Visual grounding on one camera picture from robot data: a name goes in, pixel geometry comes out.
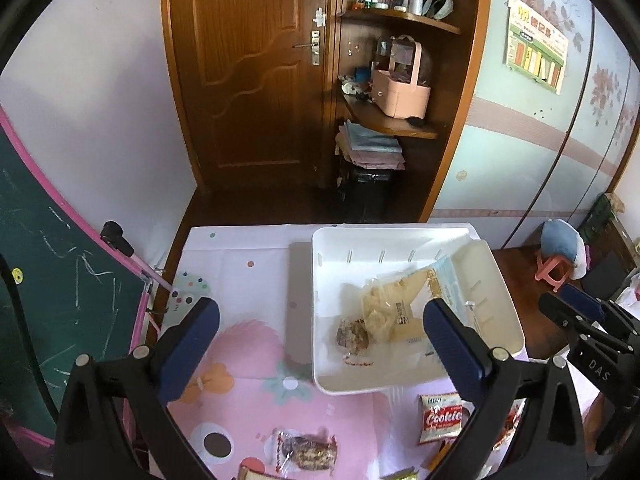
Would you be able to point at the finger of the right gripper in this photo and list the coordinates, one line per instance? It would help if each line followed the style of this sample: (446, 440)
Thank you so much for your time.
(575, 319)
(606, 314)

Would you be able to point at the folded towels stack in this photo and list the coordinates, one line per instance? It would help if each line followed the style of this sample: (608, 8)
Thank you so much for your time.
(368, 149)

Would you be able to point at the yellow crumbly snack bag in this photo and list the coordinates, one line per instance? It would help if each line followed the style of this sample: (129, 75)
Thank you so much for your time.
(386, 307)

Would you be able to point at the green pineapple cake packet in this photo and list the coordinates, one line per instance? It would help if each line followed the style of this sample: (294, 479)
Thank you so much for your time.
(410, 473)

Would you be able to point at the red white cookie packet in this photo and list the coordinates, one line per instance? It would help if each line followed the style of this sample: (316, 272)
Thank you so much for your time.
(441, 418)

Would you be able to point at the green chalkboard pink frame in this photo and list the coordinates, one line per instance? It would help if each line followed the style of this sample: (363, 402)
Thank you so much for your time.
(78, 295)

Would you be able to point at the long beige wafer packet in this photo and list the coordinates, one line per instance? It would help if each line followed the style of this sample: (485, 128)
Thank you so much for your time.
(246, 473)

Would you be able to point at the translucent brown cake packet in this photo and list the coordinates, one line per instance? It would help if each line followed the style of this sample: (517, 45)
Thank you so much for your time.
(410, 362)

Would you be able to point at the mixed nut bar packet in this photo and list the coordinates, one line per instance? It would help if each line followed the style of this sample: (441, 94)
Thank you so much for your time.
(295, 452)

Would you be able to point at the wooden corner shelf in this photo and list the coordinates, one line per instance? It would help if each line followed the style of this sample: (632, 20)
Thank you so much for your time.
(453, 32)

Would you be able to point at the brown wooden door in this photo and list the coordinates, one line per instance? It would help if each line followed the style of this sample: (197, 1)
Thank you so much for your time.
(253, 111)

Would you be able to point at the white plastic storage bin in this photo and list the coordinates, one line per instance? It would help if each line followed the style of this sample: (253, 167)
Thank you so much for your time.
(345, 258)

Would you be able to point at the small pink stool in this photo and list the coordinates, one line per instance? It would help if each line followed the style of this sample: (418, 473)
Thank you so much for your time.
(555, 270)

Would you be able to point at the silver door handle lock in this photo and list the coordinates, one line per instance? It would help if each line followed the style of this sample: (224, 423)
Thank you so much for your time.
(314, 44)

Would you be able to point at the pink storage basket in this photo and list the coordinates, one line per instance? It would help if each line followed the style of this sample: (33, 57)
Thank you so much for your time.
(402, 90)

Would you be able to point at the wall calendar poster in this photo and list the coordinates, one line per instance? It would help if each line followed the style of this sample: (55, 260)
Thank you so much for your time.
(534, 47)

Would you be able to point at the pink cartoon tablecloth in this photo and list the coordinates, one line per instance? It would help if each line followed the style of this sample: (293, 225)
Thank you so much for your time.
(256, 377)

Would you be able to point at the orange white long packet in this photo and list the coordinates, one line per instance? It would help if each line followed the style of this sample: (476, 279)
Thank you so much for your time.
(436, 459)

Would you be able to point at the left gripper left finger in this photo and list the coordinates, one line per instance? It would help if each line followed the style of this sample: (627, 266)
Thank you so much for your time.
(90, 441)

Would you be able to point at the round nut snack packet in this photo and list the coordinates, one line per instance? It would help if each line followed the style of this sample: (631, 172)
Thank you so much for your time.
(353, 338)

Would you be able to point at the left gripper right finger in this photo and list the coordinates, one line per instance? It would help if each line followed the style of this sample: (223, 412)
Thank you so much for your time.
(548, 442)

